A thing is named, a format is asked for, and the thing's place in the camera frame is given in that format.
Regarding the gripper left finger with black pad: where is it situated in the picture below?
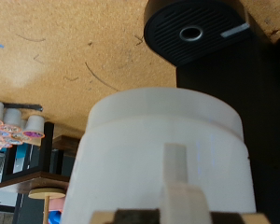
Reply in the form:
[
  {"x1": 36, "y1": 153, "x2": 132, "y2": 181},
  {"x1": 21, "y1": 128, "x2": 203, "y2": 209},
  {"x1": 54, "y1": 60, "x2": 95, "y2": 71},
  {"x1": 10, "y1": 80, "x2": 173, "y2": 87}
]
[{"x1": 89, "y1": 208, "x2": 162, "y2": 224}]

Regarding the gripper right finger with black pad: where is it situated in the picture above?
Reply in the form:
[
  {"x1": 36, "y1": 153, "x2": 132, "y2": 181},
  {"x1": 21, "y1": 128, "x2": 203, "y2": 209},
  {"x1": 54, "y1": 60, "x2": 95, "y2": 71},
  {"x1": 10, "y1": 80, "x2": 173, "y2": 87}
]
[{"x1": 209, "y1": 212, "x2": 272, "y2": 224}]

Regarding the white mug green handle mark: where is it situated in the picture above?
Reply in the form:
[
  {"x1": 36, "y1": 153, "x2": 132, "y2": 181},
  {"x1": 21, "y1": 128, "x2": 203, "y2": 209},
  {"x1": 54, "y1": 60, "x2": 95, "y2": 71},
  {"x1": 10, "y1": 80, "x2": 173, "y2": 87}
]
[{"x1": 60, "y1": 87, "x2": 259, "y2": 224}]

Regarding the black Keurig coffee machine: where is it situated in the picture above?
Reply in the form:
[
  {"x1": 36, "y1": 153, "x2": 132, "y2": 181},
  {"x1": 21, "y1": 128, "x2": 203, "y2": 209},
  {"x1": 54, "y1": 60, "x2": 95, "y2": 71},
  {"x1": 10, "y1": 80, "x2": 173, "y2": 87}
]
[{"x1": 143, "y1": 0, "x2": 280, "y2": 224}]

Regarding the white coffee pod purple lid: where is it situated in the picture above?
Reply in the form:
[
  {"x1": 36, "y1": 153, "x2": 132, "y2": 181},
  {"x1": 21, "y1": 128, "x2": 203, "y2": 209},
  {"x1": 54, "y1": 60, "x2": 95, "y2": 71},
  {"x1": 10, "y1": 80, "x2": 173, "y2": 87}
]
[{"x1": 22, "y1": 115, "x2": 47, "y2": 140}]

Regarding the round wooden disc stand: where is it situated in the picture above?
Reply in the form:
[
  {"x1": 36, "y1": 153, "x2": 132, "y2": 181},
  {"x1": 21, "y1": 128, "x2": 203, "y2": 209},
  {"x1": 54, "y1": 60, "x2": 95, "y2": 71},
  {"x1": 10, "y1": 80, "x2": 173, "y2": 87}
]
[{"x1": 27, "y1": 187, "x2": 67, "y2": 224}]

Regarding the dark wooden pod stand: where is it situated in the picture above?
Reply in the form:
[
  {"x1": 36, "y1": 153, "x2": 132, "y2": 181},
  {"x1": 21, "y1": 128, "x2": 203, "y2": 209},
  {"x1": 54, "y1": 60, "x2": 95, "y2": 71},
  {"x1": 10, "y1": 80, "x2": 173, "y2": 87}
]
[{"x1": 0, "y1": 121, "x2": 82, "y2": 195}]

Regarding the black tape strip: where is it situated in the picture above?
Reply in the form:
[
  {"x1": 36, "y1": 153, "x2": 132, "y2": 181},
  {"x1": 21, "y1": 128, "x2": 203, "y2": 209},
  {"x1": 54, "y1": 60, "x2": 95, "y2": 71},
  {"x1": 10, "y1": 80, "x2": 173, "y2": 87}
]
[{"x1": 3, "y1": 103, "x2": 44, "y2": 112}]

